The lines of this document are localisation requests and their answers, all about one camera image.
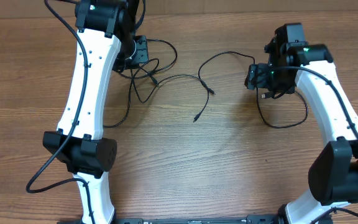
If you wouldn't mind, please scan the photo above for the thick black USB cable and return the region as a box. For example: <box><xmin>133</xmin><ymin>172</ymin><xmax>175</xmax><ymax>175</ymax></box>
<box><xmin>103</xmin><ymin>39</ymin><xmax>216</xmax><ymax>129</ymax></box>

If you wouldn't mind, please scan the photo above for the thin black split cable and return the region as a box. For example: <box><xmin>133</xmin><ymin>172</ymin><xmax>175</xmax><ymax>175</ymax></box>
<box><xmin>193</xmin><ymin>51</ymin><xmax>309</xmax><ymax>129</ymax></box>

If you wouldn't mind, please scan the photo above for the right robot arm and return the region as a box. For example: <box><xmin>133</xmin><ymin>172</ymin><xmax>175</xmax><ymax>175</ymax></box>
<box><xmin>245</xmin><ymin>23</ymin><xmax>358</xmax><ymax>223</ymax></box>

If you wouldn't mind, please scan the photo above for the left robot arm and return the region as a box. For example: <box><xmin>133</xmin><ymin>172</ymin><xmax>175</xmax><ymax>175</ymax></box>
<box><xmin>43</xmin><ymin>1</ymin><xmax>147</xmax><ymax>223</ymax></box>

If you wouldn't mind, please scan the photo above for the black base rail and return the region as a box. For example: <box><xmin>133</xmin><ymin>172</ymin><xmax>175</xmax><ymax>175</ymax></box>
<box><xmin>57</xmin><ymin>213</ymin><xmax>291</xmax><ymax>224</ymax></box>

